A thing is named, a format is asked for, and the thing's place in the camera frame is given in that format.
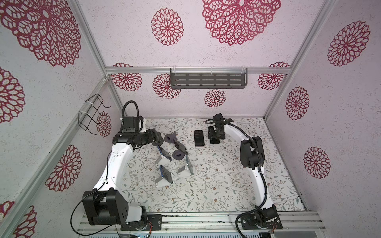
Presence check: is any dark phone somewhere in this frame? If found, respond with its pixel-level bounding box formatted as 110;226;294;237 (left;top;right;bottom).
174;140;188;154

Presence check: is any silver white stand right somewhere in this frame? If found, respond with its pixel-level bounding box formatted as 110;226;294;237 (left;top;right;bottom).
177;165;191;178

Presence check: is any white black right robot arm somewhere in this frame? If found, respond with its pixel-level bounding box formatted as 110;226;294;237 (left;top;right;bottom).
205;114;277;227

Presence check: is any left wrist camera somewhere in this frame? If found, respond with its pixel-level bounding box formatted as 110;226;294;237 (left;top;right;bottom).
120;116;146;133

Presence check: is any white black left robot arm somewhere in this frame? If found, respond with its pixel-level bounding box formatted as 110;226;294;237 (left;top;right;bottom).
82;129;164;229

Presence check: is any blue edged phone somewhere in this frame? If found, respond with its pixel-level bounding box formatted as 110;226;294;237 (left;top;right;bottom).
157;146;173;161

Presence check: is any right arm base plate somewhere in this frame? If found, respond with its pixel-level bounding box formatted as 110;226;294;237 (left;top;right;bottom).
240;214;283;230

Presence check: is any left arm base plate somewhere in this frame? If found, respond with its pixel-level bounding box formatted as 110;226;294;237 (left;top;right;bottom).
121;214;163;232

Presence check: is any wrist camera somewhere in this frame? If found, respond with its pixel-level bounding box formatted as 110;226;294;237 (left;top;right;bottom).
212;113;234;125
120;116;146;133

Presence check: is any dark round stand back right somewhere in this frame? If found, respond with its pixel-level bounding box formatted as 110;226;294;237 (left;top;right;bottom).
164;132;177;144

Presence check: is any blue phone front stand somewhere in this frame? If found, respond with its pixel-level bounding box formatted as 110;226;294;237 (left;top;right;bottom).
159;165;173;184

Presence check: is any aluminium front rail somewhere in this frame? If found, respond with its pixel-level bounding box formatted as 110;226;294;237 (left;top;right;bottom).
76;211;327;234

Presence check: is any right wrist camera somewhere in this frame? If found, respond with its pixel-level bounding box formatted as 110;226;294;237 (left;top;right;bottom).
212;113;234;125

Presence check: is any grey slotted wall shelf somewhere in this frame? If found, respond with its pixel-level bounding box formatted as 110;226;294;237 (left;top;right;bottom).
170;68;248;89

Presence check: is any dark round stand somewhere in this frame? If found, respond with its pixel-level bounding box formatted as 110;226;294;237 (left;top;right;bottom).
164;132;177;144
172;150;186;161

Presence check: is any white stand front left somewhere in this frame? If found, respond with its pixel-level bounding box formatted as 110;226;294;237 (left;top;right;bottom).
155;174;173;188

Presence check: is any dark round stand centre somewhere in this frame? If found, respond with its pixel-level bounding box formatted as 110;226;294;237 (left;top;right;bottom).
172;150;186;161

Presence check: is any black phone purple edge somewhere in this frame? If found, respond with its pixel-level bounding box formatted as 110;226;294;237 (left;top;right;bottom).
193;130;205;147

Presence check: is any black wire wall rack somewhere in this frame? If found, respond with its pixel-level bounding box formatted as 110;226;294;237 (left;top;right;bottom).
77;93;110;135

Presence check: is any silver stand upper left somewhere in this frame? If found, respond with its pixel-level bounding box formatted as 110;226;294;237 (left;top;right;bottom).
155;155;171;166

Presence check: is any green phone right stand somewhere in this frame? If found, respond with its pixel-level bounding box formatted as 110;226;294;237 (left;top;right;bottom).
186;155;194;176

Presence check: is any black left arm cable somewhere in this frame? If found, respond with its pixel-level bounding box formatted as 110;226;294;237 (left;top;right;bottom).
70;150;120;237

